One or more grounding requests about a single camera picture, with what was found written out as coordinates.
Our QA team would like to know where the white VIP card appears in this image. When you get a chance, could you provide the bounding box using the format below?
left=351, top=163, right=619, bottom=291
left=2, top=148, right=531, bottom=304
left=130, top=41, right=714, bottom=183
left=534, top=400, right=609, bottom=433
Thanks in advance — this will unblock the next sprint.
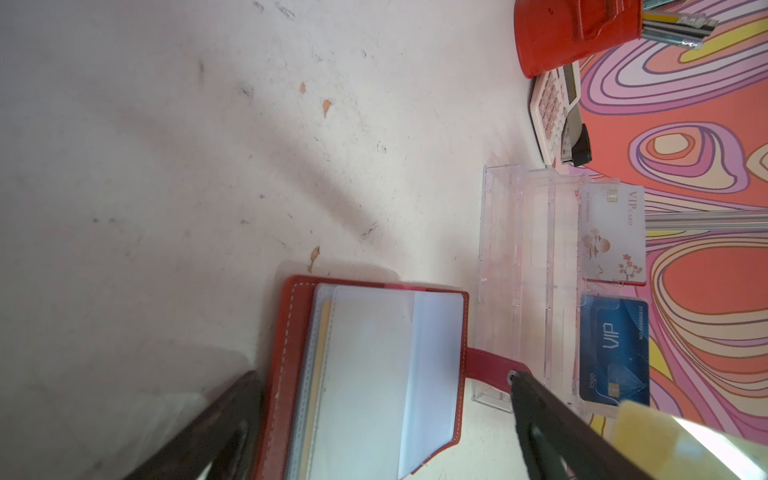
left=578, top=182, right=647, bottom=285

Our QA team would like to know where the white pink calculator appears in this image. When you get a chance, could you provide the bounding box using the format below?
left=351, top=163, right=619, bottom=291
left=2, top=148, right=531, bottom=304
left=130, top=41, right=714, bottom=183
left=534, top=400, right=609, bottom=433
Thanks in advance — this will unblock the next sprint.
left=529, top=62, right=583, bottom=168

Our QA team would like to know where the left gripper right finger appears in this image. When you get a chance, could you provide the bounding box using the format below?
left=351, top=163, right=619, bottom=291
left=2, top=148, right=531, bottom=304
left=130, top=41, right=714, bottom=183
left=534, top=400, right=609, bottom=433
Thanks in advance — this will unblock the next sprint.
left=508, top=370, right=649, bottom=479

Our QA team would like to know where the gold VIP card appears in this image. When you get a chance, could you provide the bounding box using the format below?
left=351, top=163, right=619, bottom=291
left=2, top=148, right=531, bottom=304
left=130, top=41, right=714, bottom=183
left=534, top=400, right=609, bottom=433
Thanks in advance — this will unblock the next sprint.
left=297, top=300, right=333, bottom=479

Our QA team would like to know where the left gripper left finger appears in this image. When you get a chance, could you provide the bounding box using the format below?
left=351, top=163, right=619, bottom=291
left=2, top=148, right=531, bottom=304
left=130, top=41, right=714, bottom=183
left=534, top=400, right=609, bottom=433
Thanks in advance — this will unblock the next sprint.
left=127, top=370, right=264, bottom=479

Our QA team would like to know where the black stapler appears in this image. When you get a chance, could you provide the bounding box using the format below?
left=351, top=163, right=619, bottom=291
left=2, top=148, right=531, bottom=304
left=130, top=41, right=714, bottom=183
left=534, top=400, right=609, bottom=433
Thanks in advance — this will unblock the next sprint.
left=561, top=124, right=593, bottom=168

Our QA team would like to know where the red pen cup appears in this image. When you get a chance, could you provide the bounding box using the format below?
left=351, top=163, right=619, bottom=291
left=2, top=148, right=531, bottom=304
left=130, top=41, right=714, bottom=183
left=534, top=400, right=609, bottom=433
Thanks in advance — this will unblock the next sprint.
left=514, top=0, right=642, bottom=78

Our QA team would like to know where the red leather card holder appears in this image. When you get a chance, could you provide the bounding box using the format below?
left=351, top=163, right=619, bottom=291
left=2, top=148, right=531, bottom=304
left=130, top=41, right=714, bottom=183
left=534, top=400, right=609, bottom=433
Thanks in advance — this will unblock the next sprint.
left=253, top=275, right=522, bottom=479

